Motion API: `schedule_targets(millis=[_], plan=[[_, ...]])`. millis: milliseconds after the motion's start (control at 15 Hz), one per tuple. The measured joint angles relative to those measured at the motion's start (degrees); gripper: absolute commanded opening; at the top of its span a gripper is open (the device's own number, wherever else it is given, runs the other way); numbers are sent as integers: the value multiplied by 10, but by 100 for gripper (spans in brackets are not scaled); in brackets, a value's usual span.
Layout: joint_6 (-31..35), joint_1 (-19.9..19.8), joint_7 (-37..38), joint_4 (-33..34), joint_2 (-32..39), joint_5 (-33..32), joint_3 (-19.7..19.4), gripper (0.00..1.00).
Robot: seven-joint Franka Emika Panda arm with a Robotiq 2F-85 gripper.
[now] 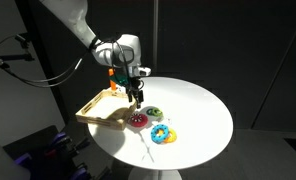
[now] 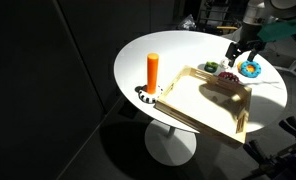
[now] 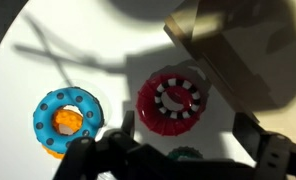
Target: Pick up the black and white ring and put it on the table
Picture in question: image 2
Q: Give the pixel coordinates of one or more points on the crumpled grey plastic bag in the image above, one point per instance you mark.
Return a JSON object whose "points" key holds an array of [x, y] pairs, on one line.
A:
{"points": [[188, 22]]}

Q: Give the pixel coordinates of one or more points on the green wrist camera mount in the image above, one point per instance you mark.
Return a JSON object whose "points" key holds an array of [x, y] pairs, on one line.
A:
{"points": [[281, 30]]}

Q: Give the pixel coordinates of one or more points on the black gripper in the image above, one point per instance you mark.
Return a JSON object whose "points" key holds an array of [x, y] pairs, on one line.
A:
{"points": [[251, 41]]}

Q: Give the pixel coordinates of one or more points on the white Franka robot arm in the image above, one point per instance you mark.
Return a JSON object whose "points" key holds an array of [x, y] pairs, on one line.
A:
{"points": [[254, 16]]}

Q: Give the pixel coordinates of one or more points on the orange peg with striped base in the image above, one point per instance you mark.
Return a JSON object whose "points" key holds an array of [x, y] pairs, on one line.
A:
{"points": [[152, 73]]}

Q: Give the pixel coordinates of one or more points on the wooden tray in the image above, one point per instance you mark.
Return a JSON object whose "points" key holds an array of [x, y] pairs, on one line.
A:
{"points": [[194, 125]]}

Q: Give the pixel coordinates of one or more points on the grey chair with wooden armrests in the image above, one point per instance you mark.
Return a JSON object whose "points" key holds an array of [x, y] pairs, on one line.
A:
{"points": [[234, 36]]}

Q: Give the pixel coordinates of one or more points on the white table pedestal base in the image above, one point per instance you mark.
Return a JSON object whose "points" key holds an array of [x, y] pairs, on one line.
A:
{"points": [[168, 146]]}

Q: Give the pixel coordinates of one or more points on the dark metal rack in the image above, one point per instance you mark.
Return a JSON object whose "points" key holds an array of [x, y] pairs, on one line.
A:
{"points": [[218, 13]]}

